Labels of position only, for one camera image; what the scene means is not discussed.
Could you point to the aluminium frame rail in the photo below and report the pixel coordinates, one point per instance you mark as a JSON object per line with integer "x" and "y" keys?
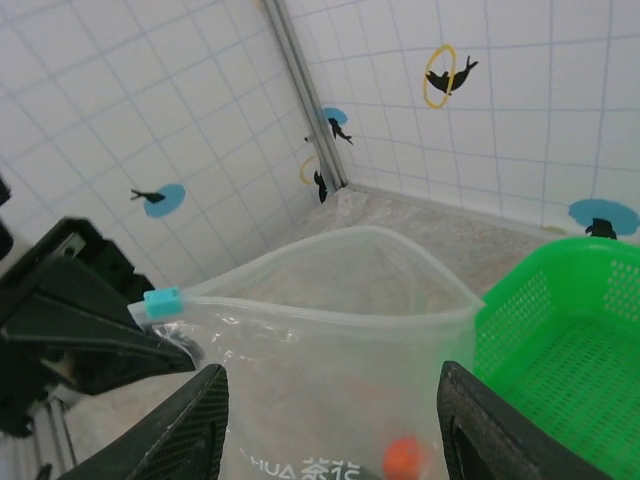
{"x": 52, "y": 435}

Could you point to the orange tomato cluster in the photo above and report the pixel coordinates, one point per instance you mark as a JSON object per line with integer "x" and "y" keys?
{"x": 407, "y": 455}

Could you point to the clear zip-top bag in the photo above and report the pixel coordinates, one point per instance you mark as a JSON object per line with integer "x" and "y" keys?
{"x": 325, "y": 350}

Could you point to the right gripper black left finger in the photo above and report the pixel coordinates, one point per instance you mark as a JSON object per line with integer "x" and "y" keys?
{"x": 175, "y": 440}

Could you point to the black seal yellow hoop sticker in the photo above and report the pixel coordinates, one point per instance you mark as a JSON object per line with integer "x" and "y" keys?
{"x": 320, "y": 185}

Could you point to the aluminium frame post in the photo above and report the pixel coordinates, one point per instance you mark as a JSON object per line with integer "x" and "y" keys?
{"x": 310, "y": 100}

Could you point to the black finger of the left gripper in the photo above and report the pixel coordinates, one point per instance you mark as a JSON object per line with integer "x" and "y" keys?
{"x": 100, "y": 330}
{"x": 187, "y": 347}

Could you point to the green plastic basket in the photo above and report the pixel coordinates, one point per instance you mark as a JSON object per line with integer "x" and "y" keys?
{"x": 575, "y": 350}

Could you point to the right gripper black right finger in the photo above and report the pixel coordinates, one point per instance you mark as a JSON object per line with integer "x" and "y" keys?
{"x": 490, "y": 440}

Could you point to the blue zipper slider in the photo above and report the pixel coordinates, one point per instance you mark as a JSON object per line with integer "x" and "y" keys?
{"x": 162, "y": 303}

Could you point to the black fish blue disc sticker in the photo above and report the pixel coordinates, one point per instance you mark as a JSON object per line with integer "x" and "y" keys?
{"x": 336, "y": 120}
{"x": 167, "y": 200}
{"x": 600, "y": 212}

